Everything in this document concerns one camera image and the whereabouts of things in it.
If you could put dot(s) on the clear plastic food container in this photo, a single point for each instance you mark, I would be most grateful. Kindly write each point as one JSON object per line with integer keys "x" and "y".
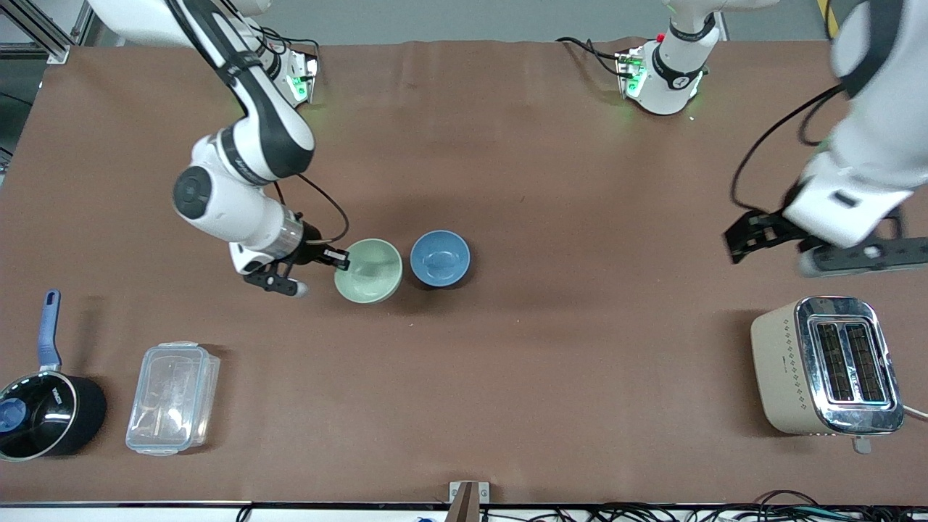
{"x": 172, "y": 399}

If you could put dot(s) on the blue bowl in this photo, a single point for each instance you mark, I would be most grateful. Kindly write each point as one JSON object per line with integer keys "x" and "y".
{"x": 440, "y": 259}

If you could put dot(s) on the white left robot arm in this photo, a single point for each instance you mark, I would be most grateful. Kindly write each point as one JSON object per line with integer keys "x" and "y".
{"x": 863, "y": 145}

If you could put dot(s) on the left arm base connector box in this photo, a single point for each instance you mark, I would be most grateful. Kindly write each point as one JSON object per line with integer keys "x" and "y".
{"x": 629, "y": 72}

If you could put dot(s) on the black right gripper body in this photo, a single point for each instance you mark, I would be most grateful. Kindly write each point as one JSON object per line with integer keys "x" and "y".
{"x": 314, "y": 250}

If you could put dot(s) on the grey metal edge bracket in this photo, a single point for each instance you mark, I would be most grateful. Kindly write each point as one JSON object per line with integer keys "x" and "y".
{"x": 484, "y": 491}

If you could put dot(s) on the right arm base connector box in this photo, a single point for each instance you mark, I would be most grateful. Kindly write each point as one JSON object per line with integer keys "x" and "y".
{"x": 304, "y": 78}

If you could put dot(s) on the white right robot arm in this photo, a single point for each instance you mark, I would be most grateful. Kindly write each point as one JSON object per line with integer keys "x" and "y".
{"x": 268, "y": 138}

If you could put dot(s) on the glass lid with blue knob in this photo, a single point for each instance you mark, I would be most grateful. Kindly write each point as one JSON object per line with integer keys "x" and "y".
{"x": 49, "y": 415}

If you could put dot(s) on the green bowl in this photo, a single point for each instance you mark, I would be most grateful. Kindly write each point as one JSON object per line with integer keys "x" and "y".
{"x": 370, "y": 272}

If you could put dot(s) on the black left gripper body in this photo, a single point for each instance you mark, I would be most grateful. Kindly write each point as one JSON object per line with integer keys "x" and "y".
{"x": 776, "y": 230}

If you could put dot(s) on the brown table cover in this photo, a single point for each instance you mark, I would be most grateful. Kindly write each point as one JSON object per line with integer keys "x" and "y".
{"x": 464, "y": 377}

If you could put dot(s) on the brown post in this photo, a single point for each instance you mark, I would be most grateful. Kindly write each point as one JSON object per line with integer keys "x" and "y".
{"x": 464, "y": 504}

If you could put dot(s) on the beige and chrome toaster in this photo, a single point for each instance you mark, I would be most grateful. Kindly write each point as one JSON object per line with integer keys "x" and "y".
{"x": 786, "y": 370}

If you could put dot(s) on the aluminium frame profile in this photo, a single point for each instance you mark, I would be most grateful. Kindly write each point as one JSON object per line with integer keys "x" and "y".
{"x": 40, "y": 32}

